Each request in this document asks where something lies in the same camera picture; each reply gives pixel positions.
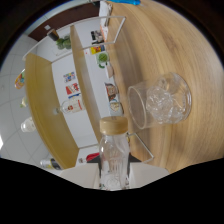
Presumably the clear bottle wooden lid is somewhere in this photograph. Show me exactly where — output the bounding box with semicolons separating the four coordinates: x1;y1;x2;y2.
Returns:
99;115;131;191

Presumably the white milk bottle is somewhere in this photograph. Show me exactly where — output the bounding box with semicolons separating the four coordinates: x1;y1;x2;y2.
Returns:
20;116;37;134

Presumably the glass cup with ice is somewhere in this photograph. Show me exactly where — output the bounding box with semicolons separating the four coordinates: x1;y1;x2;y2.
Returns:
127;71;193;130

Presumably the black snack bag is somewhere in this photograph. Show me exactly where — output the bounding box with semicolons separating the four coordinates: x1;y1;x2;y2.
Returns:
39;158;63;171

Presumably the wooden two-tier shelf rack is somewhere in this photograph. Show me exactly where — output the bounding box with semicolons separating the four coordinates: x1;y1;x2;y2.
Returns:
22;14;155;170

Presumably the yellow snack packet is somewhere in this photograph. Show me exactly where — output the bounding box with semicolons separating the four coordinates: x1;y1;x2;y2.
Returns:
14;68;26;90

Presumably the jar of green limes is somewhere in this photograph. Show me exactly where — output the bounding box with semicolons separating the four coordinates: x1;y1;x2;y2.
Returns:
46;28;73;51

